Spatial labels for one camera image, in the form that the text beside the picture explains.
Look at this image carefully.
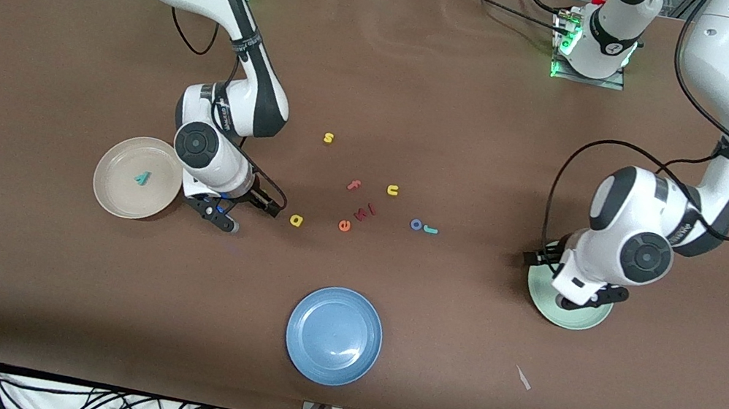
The light green round plate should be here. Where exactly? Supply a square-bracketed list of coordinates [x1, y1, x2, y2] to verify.
[520, 244, 622, 337]

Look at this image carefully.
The white paper scrap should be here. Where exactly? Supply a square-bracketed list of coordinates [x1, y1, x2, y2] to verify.
[512, 365, 535, 391]

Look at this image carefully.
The beige round plate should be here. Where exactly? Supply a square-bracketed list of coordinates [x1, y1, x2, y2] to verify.
[87, 129, 190, 228]

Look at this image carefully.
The blue round plate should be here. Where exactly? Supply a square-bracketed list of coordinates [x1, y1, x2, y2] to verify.
[278, 280, 391, 393]

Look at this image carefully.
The brown table cover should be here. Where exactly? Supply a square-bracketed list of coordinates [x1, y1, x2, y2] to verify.
[0, 0, 729, 409]

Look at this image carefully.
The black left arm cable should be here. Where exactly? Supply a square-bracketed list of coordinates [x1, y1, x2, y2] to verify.
[537, 0, 729, 296]

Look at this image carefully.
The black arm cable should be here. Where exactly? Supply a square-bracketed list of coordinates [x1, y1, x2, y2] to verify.
[537, 0, 729, 296]
[142, 6, 317, 211]

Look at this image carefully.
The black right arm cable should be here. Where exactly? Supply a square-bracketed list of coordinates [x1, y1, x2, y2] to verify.
[142, 6, 317, 211]

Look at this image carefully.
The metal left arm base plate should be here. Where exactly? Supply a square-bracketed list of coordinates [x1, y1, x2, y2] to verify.
[549, 12, 636, 92]

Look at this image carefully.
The black base cable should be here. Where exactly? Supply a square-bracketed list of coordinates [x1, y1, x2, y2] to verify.
[439, 0, 568, 35]

